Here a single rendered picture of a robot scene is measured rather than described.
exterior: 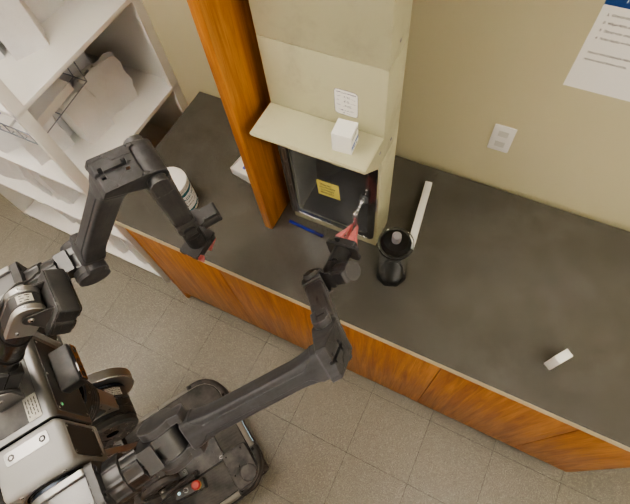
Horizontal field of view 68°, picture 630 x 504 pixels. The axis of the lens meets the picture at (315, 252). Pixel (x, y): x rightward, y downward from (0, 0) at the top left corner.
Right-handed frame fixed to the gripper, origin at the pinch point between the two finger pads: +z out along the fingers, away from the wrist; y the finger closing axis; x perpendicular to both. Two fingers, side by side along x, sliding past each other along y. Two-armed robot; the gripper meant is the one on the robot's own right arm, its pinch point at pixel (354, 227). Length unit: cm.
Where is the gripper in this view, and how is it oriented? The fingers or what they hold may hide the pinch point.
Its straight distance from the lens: 145.7
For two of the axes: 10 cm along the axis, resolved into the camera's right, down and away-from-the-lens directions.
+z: 4.2, -8.1, 4.1
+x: 2.3, 5.3, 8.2
